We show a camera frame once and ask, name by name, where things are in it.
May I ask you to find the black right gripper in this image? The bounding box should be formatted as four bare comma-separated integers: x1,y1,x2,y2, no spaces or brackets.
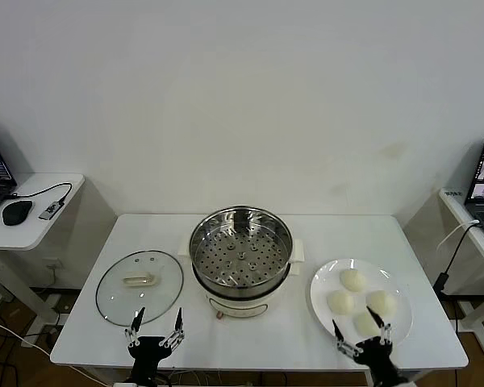
332,306,401,386

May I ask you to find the white floor cable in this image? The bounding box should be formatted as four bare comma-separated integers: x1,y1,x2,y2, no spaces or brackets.
0,312,52,356

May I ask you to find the white steamed baozi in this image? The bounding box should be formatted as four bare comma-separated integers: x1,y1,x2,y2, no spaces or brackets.
326,289,355,315
353,310,382,338
340,268,367,293
365,289,397,317

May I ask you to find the round glass pot lid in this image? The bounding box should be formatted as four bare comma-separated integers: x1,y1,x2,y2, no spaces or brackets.
95,249,185,327

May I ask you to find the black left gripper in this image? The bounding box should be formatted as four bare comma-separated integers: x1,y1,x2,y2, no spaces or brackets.
123,307,186,384

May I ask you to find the grey usb hub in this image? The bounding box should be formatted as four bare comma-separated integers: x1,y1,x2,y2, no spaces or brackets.
38,198,64,221

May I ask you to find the black usb hub cable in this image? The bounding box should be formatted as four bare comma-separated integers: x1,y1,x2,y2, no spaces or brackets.
7,181,73,202

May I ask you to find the black computer mouse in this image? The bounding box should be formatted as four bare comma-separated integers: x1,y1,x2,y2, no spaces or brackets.
2,200,33,227

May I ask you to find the perforated steel steamer basket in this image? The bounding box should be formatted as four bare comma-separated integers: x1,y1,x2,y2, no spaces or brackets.
188,206,294,292

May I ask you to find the round white plate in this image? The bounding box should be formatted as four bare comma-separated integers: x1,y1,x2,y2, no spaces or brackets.
309,257,413,352

